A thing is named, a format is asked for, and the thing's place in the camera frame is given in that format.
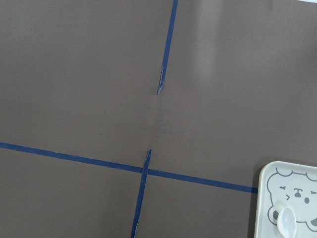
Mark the white plastic spoon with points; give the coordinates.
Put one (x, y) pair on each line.
(286, 223)

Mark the cream bear print tray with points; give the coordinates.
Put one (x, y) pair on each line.
(281, 185)

